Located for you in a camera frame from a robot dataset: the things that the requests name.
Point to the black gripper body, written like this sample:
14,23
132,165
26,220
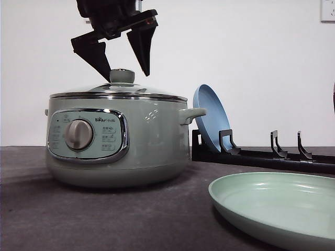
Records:
112,17

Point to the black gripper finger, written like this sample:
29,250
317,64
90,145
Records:
88,47
141,41

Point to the glass steamer lid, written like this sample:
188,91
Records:
122,85

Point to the green plate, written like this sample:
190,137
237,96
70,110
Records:
292,211

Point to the green electric steamer pot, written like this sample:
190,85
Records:
118,142

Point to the blue plate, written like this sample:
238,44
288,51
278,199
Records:
216,117

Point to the black plate rack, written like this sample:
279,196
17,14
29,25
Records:
230,153

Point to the white wall socket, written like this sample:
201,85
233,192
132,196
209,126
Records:
327,11

